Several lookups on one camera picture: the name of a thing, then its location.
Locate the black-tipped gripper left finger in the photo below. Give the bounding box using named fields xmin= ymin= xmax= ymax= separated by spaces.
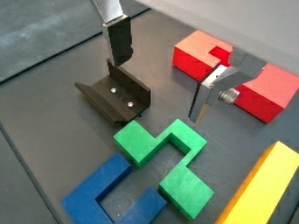
xmin=89 ymin=0 xmax=133 ymax=67

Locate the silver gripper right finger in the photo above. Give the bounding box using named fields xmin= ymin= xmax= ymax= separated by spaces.
xmin=188 ymin=48 xmax=267 ymax=123

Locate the blue U-shaped block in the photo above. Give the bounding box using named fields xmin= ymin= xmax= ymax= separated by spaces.
xmin=60 ymin=151 xmax=168 ymax=224

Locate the red puzzle base board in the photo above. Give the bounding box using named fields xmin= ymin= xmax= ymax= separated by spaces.
xmin=172 ymin=31 xmax=299 ymax=123

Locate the green zigzag block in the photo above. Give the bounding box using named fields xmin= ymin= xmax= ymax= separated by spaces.
xmin=113 ymin=119 xmax=213 ymax=220

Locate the yellow long block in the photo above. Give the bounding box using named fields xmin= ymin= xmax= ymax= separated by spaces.
xmin=215 ymin=141 xmax=299 ymax=224

